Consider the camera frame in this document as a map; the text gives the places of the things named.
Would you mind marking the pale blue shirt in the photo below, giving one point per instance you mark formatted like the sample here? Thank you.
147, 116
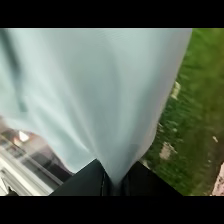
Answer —
96, 90

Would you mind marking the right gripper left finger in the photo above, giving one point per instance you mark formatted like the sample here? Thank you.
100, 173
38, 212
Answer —
87, 181

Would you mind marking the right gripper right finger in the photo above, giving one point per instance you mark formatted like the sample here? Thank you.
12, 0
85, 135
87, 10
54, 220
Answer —
148, 182

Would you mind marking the silver frame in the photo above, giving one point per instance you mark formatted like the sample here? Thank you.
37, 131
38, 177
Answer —
20, 180

